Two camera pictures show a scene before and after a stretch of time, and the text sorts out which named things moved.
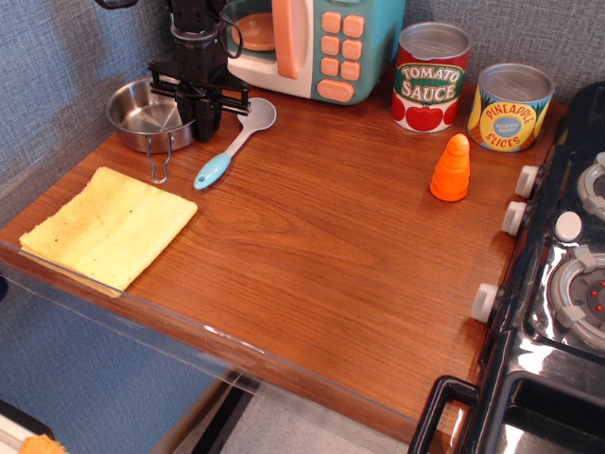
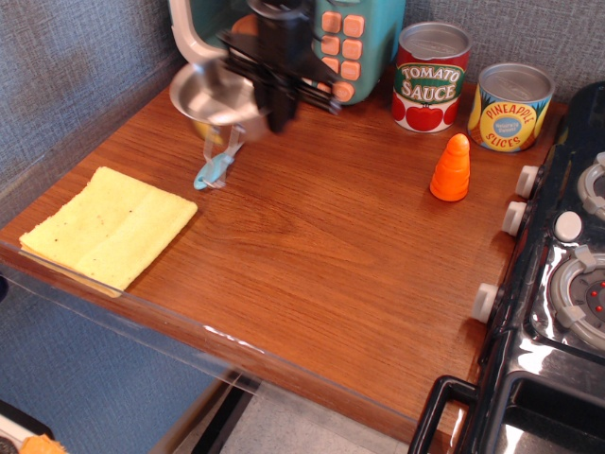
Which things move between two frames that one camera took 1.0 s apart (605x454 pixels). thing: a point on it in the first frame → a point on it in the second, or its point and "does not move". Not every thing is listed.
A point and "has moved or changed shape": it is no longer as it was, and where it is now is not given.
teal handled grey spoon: [263, 113] does not move
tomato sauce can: [430, 68] does not move
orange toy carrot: [451, 178] does not move
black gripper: [200, 66] → [284, 66]
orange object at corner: [41, 444] does not move
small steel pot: [150, 122] has moved or changed shape
